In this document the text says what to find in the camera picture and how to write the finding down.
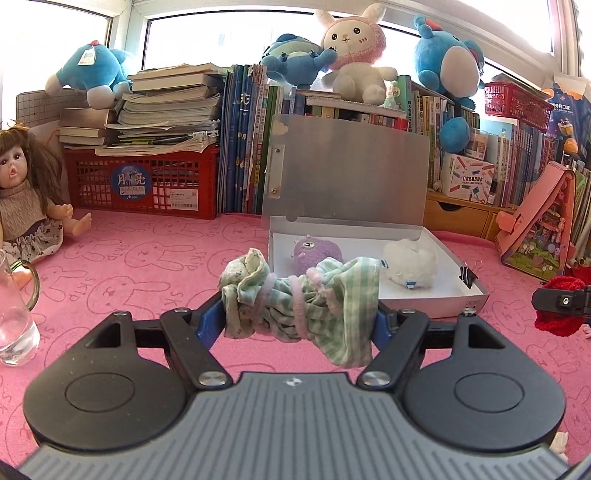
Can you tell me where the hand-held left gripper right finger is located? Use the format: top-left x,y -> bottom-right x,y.
358,300 -> 506,388

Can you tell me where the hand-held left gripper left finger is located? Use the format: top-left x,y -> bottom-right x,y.
95,291 -> 234,388

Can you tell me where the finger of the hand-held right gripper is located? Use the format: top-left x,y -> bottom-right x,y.
531,286 -> 591,318

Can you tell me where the red knitted cloth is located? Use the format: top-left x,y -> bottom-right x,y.
534,275 -> 587,336

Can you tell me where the green checked cloth bundle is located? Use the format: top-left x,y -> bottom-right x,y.
218,248 -> 384,369

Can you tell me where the white plush toy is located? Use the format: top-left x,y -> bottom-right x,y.
381,237 -> 439,291

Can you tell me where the purple plush toy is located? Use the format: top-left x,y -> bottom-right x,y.
292,235 -> 343,276

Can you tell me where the grey file box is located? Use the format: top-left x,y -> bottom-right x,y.
261,113 -> 490,319

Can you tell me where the pink house-shaped case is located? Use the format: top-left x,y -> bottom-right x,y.
494,161 -> 578,284

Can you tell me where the pink bunny print towel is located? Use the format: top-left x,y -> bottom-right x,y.
0,208 -> 591,462

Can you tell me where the black binder clip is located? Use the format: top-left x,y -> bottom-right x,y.
458,261 -> 481,291

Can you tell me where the wooden drawer organizer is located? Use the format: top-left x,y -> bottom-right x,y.
424,190 -> 518,241

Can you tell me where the red plastic crate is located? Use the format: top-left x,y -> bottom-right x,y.
62,148 -> 220,221

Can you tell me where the white printed cardboard box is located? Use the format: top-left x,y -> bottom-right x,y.
440,152 -> 497,201

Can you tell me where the row of blue books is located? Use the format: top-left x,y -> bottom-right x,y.
217,64 -> 296,217

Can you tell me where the blue printed box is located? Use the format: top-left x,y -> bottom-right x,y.
547,78 -> 591,153

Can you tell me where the clear glass mug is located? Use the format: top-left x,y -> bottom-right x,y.
0,249 -> 42,367

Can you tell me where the small red basket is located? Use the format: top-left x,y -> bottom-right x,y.
484,80 -> 555,134

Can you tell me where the stack of books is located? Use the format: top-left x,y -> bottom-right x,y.
58,62 -> 227,155

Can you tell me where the row of colourful books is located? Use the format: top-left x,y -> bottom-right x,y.
295,74 -> 591,241

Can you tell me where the brown haired doll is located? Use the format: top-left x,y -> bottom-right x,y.
0,119 -> 93,264

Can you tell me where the white pink bunny plush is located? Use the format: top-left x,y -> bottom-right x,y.
315,2 -> 399,104

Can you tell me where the large blue plush toy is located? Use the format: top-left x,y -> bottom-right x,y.
412,14 -> 486,154

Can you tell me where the blue green plush toy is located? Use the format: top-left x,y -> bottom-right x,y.
260,33 -> 338,90

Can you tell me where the grey grid board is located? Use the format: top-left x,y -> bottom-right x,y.
16,88 -> 90,148

